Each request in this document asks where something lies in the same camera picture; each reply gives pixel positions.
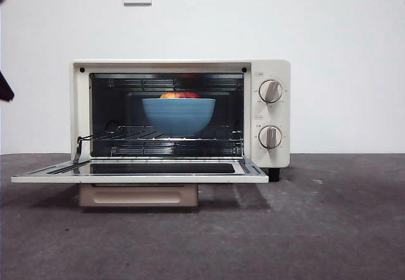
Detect oven door with beige handle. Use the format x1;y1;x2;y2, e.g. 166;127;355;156
10;161;270;208

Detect red yellow apple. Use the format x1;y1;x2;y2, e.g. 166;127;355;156
158;91;201;100

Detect blue ribbed bowl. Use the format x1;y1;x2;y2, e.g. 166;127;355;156
140;97;217;138

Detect beige oven temperature knob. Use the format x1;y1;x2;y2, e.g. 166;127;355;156
258;79;284;104

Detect cream Toshiba toaster oven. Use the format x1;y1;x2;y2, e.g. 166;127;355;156
70;59;292;183

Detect beige oven timer knob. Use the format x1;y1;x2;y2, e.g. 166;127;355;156
258;125;284;150

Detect metal wire oven rack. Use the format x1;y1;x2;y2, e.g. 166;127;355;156
90;124;245;142

